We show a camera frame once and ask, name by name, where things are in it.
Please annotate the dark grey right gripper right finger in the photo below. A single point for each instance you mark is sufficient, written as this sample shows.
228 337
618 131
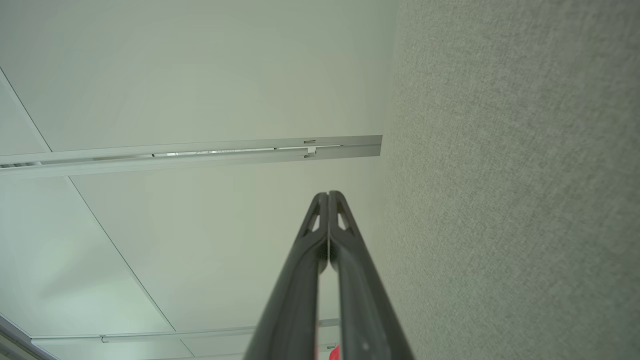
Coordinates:
365 310

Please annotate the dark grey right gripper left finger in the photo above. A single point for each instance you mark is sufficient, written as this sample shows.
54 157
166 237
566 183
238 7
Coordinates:
295 300

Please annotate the red jersey with white sleeves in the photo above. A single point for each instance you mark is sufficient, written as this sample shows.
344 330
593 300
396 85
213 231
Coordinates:
335 354

